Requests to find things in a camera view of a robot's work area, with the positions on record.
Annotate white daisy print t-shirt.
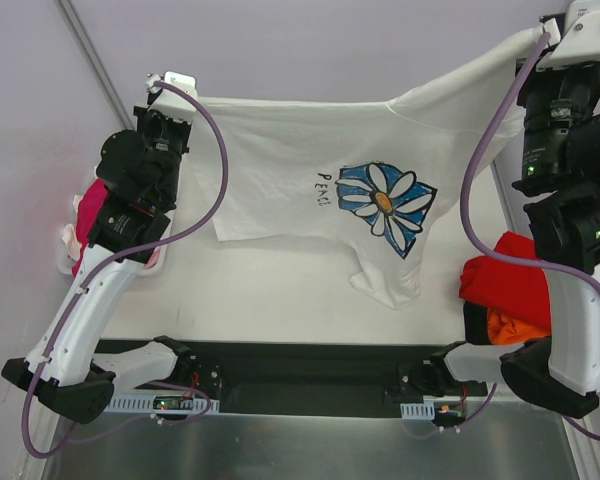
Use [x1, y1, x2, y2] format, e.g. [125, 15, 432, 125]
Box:
[189, 27, 542, 309]

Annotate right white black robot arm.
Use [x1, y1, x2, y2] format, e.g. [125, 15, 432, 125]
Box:
[429, 60, 600, 419]

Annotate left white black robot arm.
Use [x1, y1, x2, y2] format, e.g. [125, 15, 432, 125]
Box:
[1, 106, 196, 424]

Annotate magenta t-shirt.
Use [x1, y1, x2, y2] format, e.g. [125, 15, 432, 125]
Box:
[72, 179, 107, 276]

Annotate pale pink white garment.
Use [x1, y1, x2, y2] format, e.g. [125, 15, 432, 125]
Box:
[61, 195, 84, 262]

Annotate left aluminium corner profile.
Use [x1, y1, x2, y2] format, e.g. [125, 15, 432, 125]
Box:
[54, 0, 133, 129]

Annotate white laundry basket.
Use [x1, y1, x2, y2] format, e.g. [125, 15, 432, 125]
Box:
[57, 164, 169, 276]

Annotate red folded t-shirt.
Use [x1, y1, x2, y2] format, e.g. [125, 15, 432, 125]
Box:
[458, 255, 550, 319]

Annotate black folded garment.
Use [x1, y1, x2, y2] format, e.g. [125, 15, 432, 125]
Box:
[463, 301, 492, 345]

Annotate orange folded t-shirt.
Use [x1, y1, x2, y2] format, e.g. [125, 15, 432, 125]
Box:
[486, 307, 551, 345]

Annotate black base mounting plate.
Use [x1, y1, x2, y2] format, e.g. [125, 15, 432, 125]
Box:
[132, 338, 499, 420]

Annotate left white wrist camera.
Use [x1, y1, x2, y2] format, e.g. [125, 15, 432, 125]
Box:
[145, 71, 198, 126]

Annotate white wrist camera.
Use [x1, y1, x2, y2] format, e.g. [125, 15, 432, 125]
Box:
[537, 1, 600, 70]
[145, 71, 198, 126]

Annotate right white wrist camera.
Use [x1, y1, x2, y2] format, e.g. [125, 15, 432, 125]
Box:
[537, 1, 600, 70]

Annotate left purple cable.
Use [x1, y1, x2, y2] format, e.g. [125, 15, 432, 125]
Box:
[20, 82, 230, 459]

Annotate left grey cable duct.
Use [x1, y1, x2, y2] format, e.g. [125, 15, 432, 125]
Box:
[104, 393, 220, 415]

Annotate grey cable duct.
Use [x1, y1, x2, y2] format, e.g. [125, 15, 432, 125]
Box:
[104, 393, 220, 415]
[400, 401, 435, 421]

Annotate right grey cable duct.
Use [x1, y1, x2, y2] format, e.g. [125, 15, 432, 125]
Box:
[400, 401, 435, 421]

